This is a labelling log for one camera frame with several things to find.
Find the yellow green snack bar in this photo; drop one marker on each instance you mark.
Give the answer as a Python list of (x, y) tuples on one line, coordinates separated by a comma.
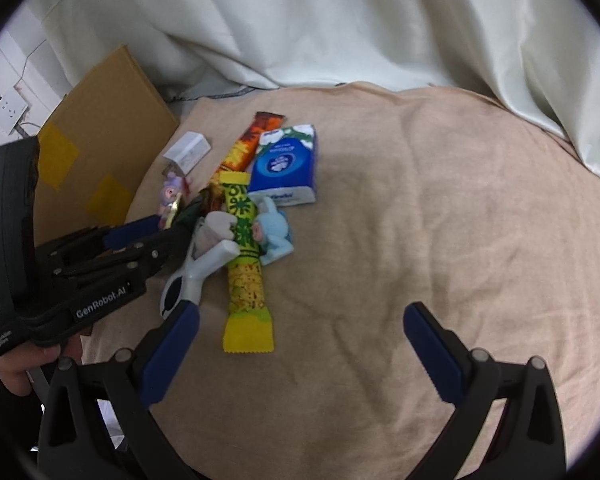
[(247, 285)]

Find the blue pocket tissue pack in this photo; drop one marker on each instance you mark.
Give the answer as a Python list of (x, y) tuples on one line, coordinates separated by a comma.
[(282, 165)]

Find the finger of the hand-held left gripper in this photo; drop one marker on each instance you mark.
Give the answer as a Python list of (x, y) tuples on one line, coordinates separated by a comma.
[(130, 232), (167, 247)]

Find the orange brown snack bar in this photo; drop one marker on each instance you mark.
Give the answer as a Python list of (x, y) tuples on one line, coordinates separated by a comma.
[(242, 150)]

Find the white plastic clip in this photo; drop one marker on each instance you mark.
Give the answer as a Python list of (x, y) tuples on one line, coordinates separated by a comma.
[(200, 270)]

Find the light blue bunny figure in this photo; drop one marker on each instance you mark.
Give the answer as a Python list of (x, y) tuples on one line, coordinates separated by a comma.
[(277, 237)]

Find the brown cardboard box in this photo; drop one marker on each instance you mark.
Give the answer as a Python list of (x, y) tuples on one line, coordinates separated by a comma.
[(105, 110)]

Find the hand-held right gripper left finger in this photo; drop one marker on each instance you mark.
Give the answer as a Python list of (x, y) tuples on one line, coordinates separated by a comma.
[(169, 352)]

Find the person's left hand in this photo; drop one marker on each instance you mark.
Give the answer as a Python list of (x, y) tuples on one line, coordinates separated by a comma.
[(20, 372)]

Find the gold foil candy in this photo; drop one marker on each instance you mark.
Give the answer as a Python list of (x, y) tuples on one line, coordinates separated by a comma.
[(171, 212)]

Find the white plug charger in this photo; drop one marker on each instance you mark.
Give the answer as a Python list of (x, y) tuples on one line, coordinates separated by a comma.
[(187, 150)]

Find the white curtain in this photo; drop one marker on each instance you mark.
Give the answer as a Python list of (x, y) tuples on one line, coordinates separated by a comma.
[(380, 20)]

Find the person's left forearm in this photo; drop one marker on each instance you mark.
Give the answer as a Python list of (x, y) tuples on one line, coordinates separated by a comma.
[(5, 420)]

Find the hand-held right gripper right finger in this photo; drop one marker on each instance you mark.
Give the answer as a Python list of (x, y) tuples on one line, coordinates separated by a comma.
[(430, 355)]

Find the white wall socket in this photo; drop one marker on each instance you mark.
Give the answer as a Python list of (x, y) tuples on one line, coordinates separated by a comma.
[(9, 112)]

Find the beige blanket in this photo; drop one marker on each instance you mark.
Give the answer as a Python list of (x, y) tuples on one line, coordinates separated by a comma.
[(405, 210)]

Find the grey patterned sheet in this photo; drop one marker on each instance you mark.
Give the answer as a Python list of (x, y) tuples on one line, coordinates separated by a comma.
[(205, 96)]

